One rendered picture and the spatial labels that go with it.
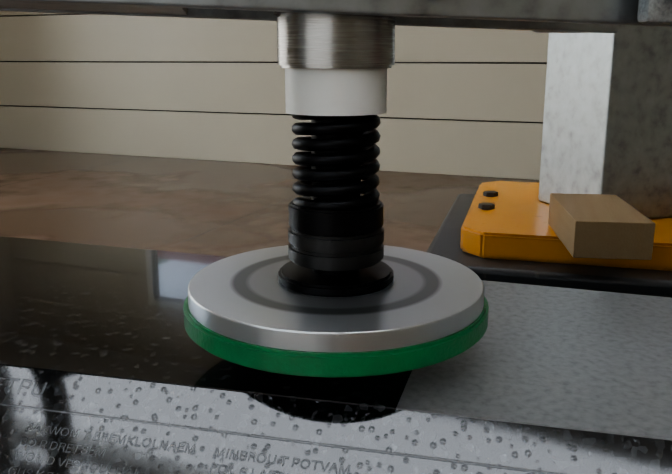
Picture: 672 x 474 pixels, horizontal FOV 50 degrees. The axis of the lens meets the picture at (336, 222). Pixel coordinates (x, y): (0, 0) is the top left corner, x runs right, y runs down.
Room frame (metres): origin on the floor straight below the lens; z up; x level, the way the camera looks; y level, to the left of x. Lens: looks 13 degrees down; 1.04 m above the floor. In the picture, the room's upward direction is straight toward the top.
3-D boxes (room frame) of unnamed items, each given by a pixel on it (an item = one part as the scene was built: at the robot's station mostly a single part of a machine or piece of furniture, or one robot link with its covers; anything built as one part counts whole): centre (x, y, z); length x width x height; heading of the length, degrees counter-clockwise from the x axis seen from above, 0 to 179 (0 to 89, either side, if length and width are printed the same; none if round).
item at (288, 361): (0.50, 0.00, 0.87); 0.22 x 0.22 x 0.04
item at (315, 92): (0.50, 0.00, 1.02); 0.07 x 0.07 x 0.04
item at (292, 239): (0.50, 0.00, 0.91); 0.07 x 0.07 x 0.01
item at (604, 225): (1.01, -0.37, 0.81); 0.20 x 0.10 x 0.05; 173
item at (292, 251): (0.50, 0.00, 0.90); 0.07 x 0.07 x 0.01
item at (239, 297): (0.50, 0.00, 0.87); 0.21 x 0.21 x 0.01
